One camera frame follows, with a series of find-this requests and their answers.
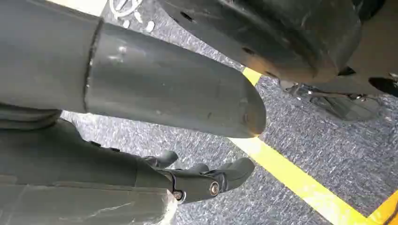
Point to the black robot leg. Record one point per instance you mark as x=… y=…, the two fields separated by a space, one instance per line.
x=280 y=34

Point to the short yellow floor tape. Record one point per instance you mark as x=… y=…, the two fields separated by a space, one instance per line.
x=385 y=211

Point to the long yellow floor tape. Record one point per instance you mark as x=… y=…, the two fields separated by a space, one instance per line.
x=298 y=183

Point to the black robot foot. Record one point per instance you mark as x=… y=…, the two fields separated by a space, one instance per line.
x=345 y=105

